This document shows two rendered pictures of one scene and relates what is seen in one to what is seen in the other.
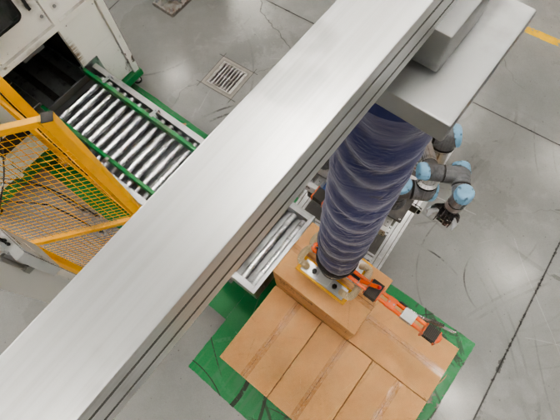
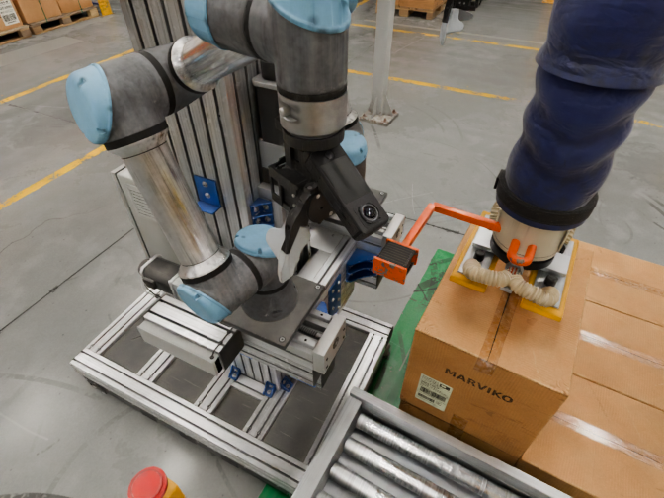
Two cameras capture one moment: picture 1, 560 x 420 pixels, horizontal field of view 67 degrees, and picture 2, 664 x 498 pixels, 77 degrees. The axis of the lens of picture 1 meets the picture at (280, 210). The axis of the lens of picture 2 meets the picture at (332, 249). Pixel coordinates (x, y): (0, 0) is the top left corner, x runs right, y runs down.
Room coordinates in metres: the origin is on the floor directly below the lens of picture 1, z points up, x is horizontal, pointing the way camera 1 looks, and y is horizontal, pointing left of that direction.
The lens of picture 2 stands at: (1.28, 0.42, 1.89)
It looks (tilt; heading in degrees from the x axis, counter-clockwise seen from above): 43 degrees down; 255
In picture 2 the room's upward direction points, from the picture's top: straight up
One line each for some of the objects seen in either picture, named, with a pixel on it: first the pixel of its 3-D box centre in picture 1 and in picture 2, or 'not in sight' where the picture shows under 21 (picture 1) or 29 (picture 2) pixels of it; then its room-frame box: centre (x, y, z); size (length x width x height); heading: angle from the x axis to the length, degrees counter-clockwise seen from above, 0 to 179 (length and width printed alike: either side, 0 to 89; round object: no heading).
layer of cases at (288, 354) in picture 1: (336, 354); (557, 361); (0.10, -0.27, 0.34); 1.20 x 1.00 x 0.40; 46
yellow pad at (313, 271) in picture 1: (324, 279); (553, 267); (0.48, -0.20, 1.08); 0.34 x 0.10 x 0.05; 45
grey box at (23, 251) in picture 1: (27, 252); not in sight; (0.65, 1.18, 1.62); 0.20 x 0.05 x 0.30; 46
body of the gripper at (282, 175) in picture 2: not in sight; (310, 168); (1.19, -0.02, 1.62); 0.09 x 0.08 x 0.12; 117
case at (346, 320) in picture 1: (329, 282); (495, 325); (0.52, -0.27, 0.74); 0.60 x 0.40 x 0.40; 45
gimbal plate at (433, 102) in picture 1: (414, 34); not in sight; (0.54, -0.28, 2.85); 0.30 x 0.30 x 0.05; 46
